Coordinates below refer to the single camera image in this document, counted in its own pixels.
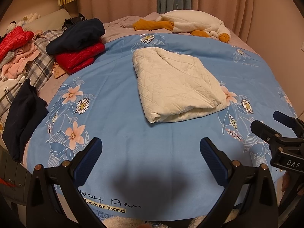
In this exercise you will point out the white goose plush toy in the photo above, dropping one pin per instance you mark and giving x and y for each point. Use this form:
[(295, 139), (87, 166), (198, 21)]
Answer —
[(194, 19)]

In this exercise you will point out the white quilted jacket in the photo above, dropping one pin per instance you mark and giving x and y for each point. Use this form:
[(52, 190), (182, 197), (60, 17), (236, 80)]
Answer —
[(175, 87)]

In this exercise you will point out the navy folded garment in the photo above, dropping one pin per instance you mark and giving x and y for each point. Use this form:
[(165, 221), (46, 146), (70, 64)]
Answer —
[(76, 36)]

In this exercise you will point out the red crumpled puffer jacket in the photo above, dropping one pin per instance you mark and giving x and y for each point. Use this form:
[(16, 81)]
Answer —
[(14, 39)]

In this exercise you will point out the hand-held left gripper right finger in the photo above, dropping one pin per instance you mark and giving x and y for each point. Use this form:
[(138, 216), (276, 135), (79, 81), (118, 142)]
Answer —
[(212, 156)]

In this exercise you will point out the grey garment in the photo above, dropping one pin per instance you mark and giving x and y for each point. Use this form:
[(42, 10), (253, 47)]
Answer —
[(8, 58)]

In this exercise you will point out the blue floral blanket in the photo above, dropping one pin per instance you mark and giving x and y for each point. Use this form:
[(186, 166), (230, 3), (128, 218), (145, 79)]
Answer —
[(114, 80)]

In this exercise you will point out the pink garment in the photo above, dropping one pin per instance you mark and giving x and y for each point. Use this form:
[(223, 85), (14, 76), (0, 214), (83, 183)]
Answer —
[(21, 61)]

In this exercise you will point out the grey bedside cabinet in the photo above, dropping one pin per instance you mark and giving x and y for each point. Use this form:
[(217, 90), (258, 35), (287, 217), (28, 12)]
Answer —
[(16, 182)]

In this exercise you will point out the plaid bedding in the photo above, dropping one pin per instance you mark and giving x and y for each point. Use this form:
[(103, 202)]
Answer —
[(40, 64)]

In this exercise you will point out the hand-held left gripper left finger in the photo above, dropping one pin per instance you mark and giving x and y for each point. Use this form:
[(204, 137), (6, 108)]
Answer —
[(89, 156)]

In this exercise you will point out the black crumpled garment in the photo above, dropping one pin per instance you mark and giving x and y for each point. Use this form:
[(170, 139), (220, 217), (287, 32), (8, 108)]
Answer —
[(71, 22)]

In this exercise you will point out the red folded quilted jacket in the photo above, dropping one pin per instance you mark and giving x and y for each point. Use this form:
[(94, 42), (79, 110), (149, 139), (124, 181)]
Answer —
[(76, 58)]

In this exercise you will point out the beige pillow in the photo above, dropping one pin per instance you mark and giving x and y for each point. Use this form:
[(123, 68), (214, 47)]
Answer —
[(49, 20)]

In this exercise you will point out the white wall socket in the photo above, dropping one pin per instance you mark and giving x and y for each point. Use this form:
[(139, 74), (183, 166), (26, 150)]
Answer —
[(302, 47)]

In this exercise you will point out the person's right hand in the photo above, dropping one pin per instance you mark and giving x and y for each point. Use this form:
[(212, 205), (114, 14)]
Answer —
[(286, 181)]

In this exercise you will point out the dark navy hanging garment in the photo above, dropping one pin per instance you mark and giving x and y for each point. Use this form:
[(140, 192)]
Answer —
[(23, 118)]

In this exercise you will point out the beige patterned cloth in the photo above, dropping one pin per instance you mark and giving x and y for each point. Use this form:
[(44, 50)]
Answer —
[(58, 71)]

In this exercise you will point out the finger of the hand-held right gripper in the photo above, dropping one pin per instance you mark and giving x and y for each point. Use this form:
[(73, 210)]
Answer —
[(263, 129), (285, 118)]

